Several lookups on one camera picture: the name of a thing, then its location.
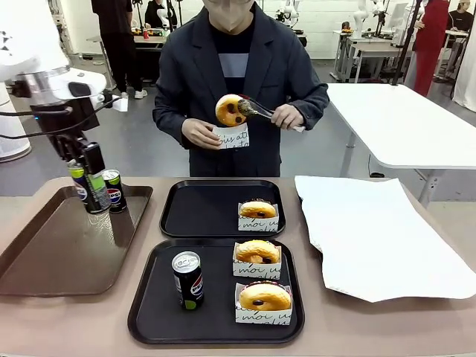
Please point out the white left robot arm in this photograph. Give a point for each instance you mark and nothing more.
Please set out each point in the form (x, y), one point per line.
(26, 33)

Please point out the person's right hand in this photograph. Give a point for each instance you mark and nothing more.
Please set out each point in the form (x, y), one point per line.
(199, 134)

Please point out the metal tongs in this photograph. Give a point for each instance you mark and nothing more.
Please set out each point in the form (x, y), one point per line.
(247, 107)

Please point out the person's left hand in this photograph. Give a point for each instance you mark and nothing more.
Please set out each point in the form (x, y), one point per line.
(288, 117)

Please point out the white paper sheet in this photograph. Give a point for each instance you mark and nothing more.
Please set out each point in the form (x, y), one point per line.
(372, 230)

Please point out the standing person in black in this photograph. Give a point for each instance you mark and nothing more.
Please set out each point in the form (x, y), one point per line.
(119, 41)

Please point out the person's left forearm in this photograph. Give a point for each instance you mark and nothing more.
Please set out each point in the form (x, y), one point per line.
(314, 102)

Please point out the brown plastic tray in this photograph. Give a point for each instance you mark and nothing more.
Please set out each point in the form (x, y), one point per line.
(56, 260)

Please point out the white printed paper box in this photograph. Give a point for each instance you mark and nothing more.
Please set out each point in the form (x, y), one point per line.
(234, 139)

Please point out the wooden background table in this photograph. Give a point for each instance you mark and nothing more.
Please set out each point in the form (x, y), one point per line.
(148, 40)

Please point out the grey background work table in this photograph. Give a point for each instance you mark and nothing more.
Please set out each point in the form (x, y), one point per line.
(368, 52)

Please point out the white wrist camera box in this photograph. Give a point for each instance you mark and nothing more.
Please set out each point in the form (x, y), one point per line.
(87, 83)

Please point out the black plastic serving tray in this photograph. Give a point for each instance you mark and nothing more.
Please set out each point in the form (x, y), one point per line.
(201, 208)
(156, 308)

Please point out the black stand pole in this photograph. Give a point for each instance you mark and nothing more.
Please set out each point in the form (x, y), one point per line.
(407, 37)

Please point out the person in red apron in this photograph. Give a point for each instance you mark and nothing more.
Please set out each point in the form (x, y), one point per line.
(429, 41)

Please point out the seated person with cap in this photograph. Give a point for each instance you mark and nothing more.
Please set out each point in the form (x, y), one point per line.
(461, 22)

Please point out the person's right forearm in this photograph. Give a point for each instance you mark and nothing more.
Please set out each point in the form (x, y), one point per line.
(167, 117)

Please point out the seated person in black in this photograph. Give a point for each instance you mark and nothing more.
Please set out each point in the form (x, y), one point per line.
(153, 13)

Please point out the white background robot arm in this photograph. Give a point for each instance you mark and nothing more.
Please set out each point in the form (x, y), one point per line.
(288, 11)
(360, 16)

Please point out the beige face mask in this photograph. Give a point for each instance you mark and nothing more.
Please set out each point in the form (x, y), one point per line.
(227, 15)

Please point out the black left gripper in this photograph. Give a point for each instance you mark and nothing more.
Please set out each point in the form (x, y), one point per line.
(63, 119)

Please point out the black Pepsi can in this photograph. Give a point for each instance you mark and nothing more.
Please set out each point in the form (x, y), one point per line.
(189, 279)
(117, 197)
(85, 193)

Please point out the red glazed donut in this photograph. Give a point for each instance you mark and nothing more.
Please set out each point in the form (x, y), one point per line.
(225, 111)

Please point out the person's dark jacket torso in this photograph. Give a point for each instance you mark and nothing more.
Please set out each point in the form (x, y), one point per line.
(193, 67)

